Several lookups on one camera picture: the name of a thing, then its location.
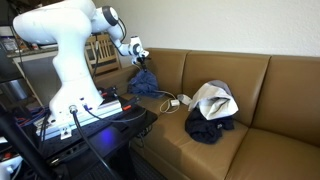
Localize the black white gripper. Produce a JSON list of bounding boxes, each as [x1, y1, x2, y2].
[[129, 36, 149, 64]]

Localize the blue denim jeans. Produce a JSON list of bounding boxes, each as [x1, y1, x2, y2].
[[127, 70, 163, 98]]

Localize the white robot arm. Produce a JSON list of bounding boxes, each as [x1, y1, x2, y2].
[[13, 0, 148, 124]]

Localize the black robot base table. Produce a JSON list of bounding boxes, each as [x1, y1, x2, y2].
[[20, 99, 157, 180]]

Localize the wooden chair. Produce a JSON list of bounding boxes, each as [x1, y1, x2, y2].
[[85, 34, 121, 77]]

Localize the white power adapter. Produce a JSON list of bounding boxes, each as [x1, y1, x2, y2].
[[170, 99, 180, 107]]

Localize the grey white sock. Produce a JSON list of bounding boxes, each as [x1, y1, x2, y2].
[[177, 94, 192, 105]]

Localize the beige cloth garment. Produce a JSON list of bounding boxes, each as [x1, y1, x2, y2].
[[188, 80, 239, 120]]

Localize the dark navy garment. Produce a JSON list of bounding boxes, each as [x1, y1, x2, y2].
[[185, 109, 234, 144]]

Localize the black tripod pole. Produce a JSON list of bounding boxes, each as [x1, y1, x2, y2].
[[0, 105, 57, 180]]

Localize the tan leather sofa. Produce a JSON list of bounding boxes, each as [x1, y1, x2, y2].
[[93, 47, 320, 180]]

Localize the white charging cable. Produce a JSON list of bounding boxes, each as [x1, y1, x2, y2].
[[153, 89, 180, 115]]

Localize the black cable on base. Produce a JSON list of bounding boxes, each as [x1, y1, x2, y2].
[[68, 105, 118, 180]]

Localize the aluminium mounting rail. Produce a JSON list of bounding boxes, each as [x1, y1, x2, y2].
[[34, 99, 122, 140]]

